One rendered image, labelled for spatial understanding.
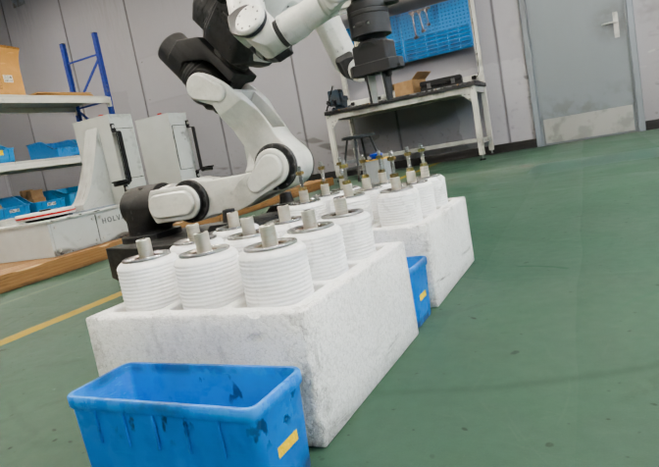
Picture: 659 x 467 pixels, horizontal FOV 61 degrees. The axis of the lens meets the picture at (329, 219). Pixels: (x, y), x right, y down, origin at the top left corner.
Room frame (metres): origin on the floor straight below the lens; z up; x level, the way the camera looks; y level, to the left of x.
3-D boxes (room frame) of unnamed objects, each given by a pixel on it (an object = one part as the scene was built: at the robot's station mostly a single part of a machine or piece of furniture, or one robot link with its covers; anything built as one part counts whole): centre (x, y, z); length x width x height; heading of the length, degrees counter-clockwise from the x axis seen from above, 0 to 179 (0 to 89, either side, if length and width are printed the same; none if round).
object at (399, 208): (1.24, -0.16, 0.16); 0.10 x 0.10 x 0.18
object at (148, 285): (0.88, 0.30, 0.16); 0.10 x 0.10 x 0.18
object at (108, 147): (3.27, 1.46, 0.45); 0.82 x 0.57 x 0.74; 154
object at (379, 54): (1.24, -0.16, 0.57); 0.13 x 0.10 x 0.12; 55
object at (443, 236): (1.40, -0.11, 0.09); 0.39 x 0.39 x 0.18; 63
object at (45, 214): (3.07, 1.52, 0.29); 0.30 x 0.30 x 0.06
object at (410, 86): (6.08, -1.10, 0.87); 0.40 x 0.30 x 0.23; 50
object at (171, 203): (1.92, 0.46, 0.28); 0.21 x 0.20 x 0.13; 64
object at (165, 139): (4.61, 0.81, 0.45); 1.51 x 0.57 x 0.74; 154
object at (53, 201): (5.97, 3.05, 0.36); 0.50 x 0.38 x 0.21; 65
